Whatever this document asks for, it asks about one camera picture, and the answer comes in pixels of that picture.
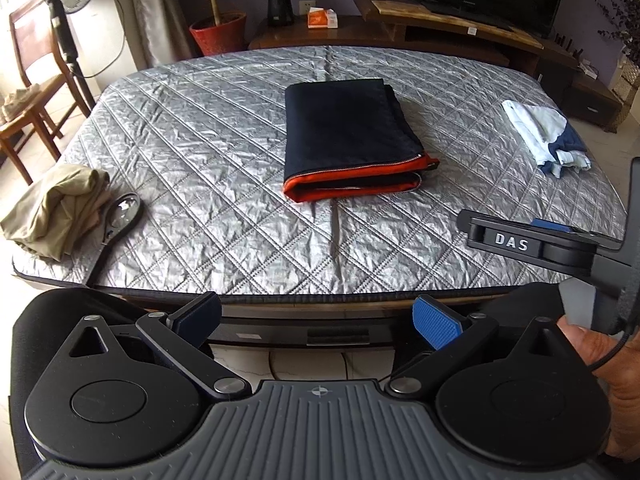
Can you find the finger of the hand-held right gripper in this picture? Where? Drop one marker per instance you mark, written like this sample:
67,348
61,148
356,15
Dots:
550,225
480,240

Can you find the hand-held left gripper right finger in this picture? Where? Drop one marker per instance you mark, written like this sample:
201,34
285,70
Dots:
435,322

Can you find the red plant pot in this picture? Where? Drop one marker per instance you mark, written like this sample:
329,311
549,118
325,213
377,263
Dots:
220,37

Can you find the beige garment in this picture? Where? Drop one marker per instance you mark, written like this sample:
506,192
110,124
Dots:
50,210

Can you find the white wall socket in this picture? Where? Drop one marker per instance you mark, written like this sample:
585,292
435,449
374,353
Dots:
307,7

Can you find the black tower speaker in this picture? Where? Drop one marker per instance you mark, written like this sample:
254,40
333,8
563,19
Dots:
280,7

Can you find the grey curtain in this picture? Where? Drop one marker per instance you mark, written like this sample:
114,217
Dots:
150,10

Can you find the wooden chair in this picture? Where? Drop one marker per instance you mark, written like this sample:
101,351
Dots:
35,25

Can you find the white sneaker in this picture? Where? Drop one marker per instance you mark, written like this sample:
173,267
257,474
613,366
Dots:
22,99

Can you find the black standing fan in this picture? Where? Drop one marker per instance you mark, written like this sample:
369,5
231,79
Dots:
62,35

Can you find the purple dried flower bouquet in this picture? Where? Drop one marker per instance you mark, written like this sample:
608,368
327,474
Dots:
625,20

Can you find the silver quilted bedspread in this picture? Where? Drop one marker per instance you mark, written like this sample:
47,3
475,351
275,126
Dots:
200,160

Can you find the dark wooden low cabinet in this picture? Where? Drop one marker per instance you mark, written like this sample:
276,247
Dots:
595,102

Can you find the orange tissue box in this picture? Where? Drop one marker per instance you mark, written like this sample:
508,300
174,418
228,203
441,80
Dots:
322,19

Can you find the black magnifying glass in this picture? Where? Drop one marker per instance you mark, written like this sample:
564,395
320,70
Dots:
125,210

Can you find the navy jacket with orange lining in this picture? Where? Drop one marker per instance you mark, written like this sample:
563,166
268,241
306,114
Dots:
340,135

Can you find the black router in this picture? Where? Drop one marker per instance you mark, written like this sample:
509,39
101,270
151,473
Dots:
565,47

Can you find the white garment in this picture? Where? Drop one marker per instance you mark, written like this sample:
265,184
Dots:
530,120

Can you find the blue garment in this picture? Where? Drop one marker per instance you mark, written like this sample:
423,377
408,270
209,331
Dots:
570,142

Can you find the white power strip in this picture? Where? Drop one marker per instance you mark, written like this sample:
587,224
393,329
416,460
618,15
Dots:
589,71

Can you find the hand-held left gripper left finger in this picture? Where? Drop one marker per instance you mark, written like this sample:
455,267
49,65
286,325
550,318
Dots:
197,317

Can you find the wooden television stand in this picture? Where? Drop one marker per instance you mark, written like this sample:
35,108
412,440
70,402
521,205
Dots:
400,10

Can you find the wicker vase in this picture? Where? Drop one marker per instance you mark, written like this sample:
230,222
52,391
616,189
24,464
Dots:
627,85

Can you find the person's right hand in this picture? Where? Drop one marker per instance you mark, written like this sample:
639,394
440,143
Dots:
625,385

